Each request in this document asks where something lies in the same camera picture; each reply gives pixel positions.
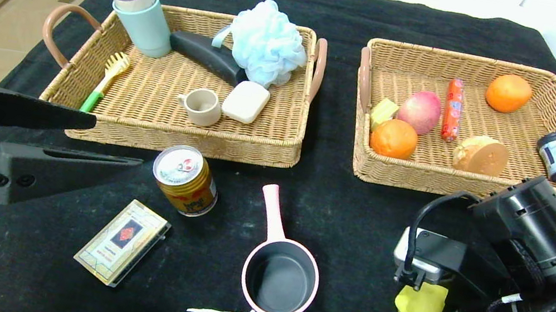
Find yellow lemon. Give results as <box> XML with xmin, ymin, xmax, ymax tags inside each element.
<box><xmin>393</xmin><ymin>278</ymin><xmax>450</xmax><ymax>312</ymax></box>

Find gold white card box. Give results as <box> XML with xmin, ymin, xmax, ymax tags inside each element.
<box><xmin>69</xmin><ymin>191</ymin><xmax>175</xmax><ymax>295</ymax></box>

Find brown bread roll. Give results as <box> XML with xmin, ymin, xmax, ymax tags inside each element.
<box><xmin>450</xmin><ymin>131</ymin><xmax>513</xmax><ymax>179</ymax></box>

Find orange sausage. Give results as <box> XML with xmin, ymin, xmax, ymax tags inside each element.
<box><xmin>439</xmin><ymin>77</ymin><xmax>468</xmax><ymax>145</ymax></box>

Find gold drink can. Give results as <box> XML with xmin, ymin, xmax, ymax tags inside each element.
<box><xmin>145</xmin><ymin>140</ymin><xmax>226</xmax><ymax>222</ymax></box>

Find black tablecloth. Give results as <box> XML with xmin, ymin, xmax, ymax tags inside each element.
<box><xmin>0</xmin><ymin>0</ymin><xmax>556</xmax><ymax>312</ymax></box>

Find pink saucepan grey inside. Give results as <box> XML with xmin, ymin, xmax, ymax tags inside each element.
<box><xmin>236</xmin><ymin>182</ymin><xmax>334</xmax><ymax>312</ymax></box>

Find teal plastic cup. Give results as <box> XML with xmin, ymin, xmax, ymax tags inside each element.
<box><xmin>105</xmin><ymin>0</ymin><xmax>180</xmax><ymax>61</ymax></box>

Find small beige mug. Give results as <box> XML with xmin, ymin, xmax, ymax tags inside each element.
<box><xmin>173</xmin><ymin>84</ymin><xmax>226</xmax><ymax>130</ymax></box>

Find dark grey curved brush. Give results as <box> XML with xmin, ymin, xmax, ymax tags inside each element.
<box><xmin>164</xmin><ymin>28</ymin><xmax>255</xmax><ymax>89</ymax></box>

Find orange fruit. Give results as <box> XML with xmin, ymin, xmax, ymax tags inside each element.
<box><xmin>367</xmin><ymin>115</ymin><xmax>422</xmax><ymax>163</ymax></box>
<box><xmin>484</xmin><ymin>71</ymin><xmax>535</xmax><ymax>118</ymax></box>

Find white soap bar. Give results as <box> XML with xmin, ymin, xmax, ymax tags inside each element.
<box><xmin>219</xmin><ymin>76</ymin><xmax>272</xmax><ymax>126</ymax></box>

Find red apple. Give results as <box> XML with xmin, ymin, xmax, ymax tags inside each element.
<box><xmin>394</xmin><ymin>87</ymin><xmax>445</xmax><ymax>139</ymax></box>

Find yellow green fruit slice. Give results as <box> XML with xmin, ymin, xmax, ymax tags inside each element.
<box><xmin>367</xmin><ymin>97</ymin><xmax>402</xmax><ymax>136</ymax></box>

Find light blue bath loofah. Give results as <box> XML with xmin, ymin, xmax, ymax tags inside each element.
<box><xmin>206</xmin><ymin>0</ymin><xmax>317</xmax><ymax>94</ymax></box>

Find black right camera cable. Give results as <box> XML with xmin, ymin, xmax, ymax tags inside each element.
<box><xmin>393</xmin><ymin>183</ymin><xmax>484</xmax><ymax>300</ymax></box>

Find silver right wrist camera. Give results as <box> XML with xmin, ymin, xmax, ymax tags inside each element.
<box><xmin>389</xmin><ymin>225</ymin><xmax>468</xmax><ymax>293</ymax></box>

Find yellow brush green handle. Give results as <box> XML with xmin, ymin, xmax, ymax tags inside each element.
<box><xmin>80</xmin><ymin>47</ymin><xmax>133</xmax><ymax>119</ymax></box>

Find wicker basket brown handles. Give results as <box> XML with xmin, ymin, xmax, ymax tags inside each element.
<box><xmin>340</xmin><ymin>36</ymin><xmax>556</xmax><ymax>216</ymax></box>
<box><xmin>26</xmin><ymin>0</ymin><xmax>331</xmax><ymax>177</ymax></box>

